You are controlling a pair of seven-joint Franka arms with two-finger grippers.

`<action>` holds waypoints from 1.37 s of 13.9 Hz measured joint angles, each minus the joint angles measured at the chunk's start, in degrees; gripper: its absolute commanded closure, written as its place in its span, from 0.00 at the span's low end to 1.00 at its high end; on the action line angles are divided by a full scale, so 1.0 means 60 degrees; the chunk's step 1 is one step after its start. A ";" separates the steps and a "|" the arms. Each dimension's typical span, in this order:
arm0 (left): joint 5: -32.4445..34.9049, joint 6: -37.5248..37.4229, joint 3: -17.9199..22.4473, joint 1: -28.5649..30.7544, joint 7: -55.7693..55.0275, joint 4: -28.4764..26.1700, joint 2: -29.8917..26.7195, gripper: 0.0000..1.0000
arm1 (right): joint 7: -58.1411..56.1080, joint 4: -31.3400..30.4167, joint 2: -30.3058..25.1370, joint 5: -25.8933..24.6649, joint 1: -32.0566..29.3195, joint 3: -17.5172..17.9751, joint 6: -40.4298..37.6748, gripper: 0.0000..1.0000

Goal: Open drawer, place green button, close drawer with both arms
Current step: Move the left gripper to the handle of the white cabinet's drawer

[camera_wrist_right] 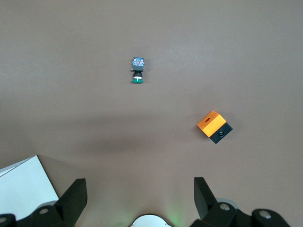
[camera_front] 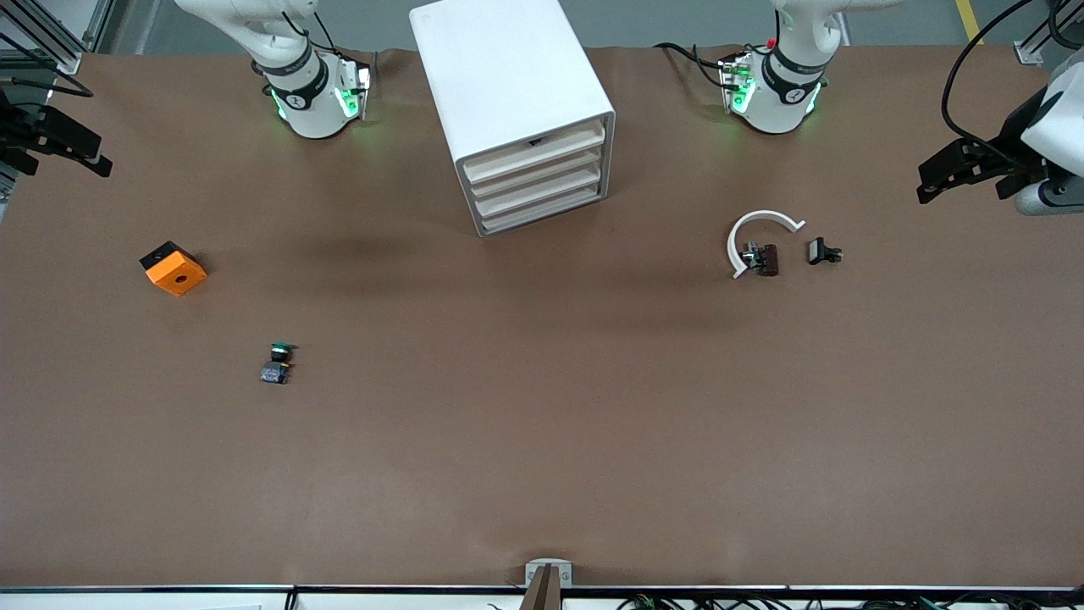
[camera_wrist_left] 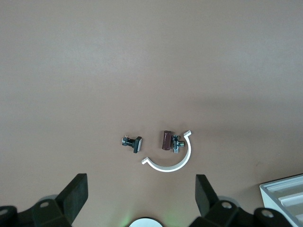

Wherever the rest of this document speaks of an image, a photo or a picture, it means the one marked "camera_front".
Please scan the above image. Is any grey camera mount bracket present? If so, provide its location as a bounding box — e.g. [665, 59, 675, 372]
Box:
[524, 558, 573, 610]

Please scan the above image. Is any dark brown switch component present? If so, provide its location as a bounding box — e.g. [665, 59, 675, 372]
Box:
[741, 242, 780, 277]

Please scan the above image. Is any black base cable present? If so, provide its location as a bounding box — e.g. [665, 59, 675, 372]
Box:
[652, 41, 733, 90]

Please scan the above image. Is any white curved plastic part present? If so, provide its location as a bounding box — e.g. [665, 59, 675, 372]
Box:
[727, 209, 805, 280]

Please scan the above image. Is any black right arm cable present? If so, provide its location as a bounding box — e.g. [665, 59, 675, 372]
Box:
[0, 72, 94, 99]

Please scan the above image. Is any aluminium frame profile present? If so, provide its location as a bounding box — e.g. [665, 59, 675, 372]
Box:
[0, 0, 115, 75]
[1012, 0, 1084, 66]

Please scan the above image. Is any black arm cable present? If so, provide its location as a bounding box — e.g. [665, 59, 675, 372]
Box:
[0, 72, 94, 99]
[941, 0, 1038, 147]

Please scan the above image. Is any orange black box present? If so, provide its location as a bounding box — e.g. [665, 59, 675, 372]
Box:
[140, 241, 208, 297]

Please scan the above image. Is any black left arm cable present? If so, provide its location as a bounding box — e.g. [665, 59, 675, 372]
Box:
[941, 0, 1038, 147]

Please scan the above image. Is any green push button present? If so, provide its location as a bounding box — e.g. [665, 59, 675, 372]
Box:
[260, 341, 297, 386]

